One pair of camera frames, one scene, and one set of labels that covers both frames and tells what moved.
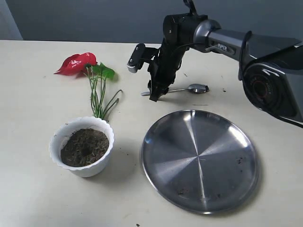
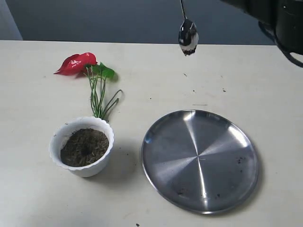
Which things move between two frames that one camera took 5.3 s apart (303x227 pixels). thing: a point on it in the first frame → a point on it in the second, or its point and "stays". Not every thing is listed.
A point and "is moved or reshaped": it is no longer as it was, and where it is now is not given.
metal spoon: x=195 y=88 is moved or reshaped
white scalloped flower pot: x=83 y=145 stays
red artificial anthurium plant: x=75 y=65 stays
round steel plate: x=200 y=162 stays
